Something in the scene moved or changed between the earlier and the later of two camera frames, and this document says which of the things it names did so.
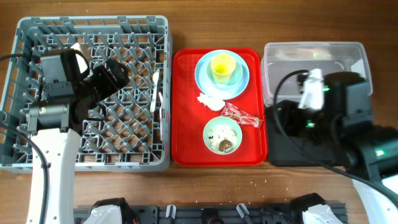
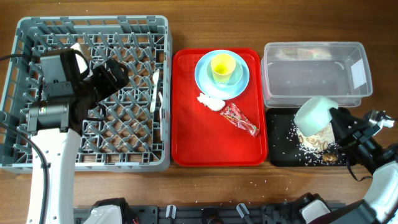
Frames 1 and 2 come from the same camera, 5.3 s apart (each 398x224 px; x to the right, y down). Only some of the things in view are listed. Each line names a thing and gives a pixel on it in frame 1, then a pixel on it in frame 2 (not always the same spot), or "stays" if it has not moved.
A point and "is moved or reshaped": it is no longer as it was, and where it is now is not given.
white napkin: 214,104 stays
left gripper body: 101,84 stays
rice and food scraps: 222,140 -> 320,149
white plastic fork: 160,113 stays
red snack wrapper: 234,112 is moved or reshaped
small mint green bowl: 236,75 stays
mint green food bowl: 222,135 is moved or reshaped
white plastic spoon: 155,74 stays
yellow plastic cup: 222,66 stays
